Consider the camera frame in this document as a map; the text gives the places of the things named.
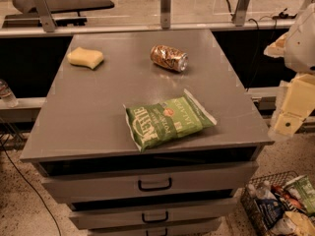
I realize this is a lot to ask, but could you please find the water bottle in basket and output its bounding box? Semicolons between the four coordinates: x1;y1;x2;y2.
256;180;276;200

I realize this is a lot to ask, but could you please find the yellow sponge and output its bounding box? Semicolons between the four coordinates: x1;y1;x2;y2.
67;47;104;70

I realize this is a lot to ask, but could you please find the right metal bracket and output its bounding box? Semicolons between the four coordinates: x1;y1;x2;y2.
232;0;250;27

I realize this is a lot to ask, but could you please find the middle grey drawer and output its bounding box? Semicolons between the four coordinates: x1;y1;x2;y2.
69;198;237;230

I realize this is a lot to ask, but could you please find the left metal bracket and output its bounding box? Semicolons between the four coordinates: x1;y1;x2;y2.
32;0;56;32

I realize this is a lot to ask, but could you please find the clear water bottle left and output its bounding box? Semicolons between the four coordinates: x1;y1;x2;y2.
0;79;18;107

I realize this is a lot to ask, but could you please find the middle metal bracket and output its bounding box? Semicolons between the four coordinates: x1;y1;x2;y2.
160;0;171;29

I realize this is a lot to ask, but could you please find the blue snack bag in basket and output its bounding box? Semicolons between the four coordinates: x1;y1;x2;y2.
256;199;284;229

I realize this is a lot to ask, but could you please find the metal bracket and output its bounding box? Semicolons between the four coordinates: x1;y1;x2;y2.
232;0;250;27
160;0;171;29
32;0;56;32

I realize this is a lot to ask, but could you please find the grey drawer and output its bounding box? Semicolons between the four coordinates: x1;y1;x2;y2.
42;161;258;204
69;198;237;230
88;217;221;236

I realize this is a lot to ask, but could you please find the grey drawer cabinet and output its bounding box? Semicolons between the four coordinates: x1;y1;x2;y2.
19;29;275;236

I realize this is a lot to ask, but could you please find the yellow snack bag in basket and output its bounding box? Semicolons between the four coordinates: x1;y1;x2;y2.
270;211;315;236

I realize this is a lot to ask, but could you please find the wire basket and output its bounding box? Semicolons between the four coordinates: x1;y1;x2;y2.
241;171;297;236

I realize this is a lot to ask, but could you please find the black floor cable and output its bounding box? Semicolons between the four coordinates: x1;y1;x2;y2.
0;138;63;236

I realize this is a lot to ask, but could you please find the green Kettle chips bag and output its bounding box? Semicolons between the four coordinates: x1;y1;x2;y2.
125;89;217;152

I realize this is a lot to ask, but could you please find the top grey drawer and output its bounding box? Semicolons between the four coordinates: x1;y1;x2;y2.
42;161;258;204

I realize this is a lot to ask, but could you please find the bottom grey drawer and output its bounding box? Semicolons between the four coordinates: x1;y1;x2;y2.
88;217;221;236

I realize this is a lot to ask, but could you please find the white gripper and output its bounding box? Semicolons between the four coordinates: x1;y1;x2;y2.
264;3;315;140

